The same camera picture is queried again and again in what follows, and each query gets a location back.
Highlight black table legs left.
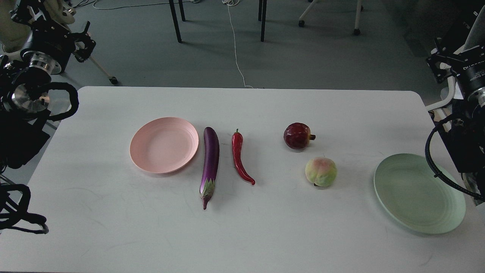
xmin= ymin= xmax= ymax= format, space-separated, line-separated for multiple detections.
xmin=168 ymin=0 xmax=186 ymax=44

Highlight green pink peach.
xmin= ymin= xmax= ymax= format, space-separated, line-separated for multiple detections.
xmin=305 ymin=157 xmax=338 ymax=188

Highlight black table legs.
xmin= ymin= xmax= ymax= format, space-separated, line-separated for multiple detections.
xmin=168 ymin=0 xmax=186 ymax=44
xmin=258 ymin=0 xmax=268 ymax=42

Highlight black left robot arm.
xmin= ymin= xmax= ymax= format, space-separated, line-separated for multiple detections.
xmin=1 ymin=15 xmax=96 ymax=173

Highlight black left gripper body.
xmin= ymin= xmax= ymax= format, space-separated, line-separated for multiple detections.
xmin=20 ymin=16 xmax=76 ymax=75

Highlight red chili pepper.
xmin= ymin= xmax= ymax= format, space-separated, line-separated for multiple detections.
xmin=232 ymin=129 xmax=256 ymax=185

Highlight white rolling chair base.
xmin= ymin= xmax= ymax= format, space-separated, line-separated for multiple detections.
xmin=298 ymin=0 xmax=363 ymax=36

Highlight pink plate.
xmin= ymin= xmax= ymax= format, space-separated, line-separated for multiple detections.
xmin=129 ymin=117 xmax=199 ymax=173

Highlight white floor cable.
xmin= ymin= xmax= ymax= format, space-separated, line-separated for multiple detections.
xmin=222 ymin=0 xmax=253 ymax=89

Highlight purple eggplant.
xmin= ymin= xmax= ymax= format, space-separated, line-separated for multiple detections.
xmin=199 ymin=127 xmax=220 ymax=210

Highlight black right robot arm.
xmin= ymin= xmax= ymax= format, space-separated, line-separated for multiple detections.
xmin=425 ymin=45 xmax=484 ymax=201

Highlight green plate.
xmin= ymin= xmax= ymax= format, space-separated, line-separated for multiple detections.
xmin=374 ymin=154 xmax=466 ymax=234

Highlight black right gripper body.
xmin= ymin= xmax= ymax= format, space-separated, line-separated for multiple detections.
xmin=426 ymin=48 xmax=485 ymax=101

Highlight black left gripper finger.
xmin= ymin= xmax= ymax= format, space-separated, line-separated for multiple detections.
xmin=70 ymin=21 xmax=91 ymax=42
xmin=73 ymin=39 xmax=96 ymax=63

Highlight black table legs right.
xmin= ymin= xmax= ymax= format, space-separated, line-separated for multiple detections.
xmin=258 ymin=0 xmax=268 ymax=42

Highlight red pomegranate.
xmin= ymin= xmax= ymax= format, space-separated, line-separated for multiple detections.
xmin=283 ymin=122 xmax=316 ymax=150

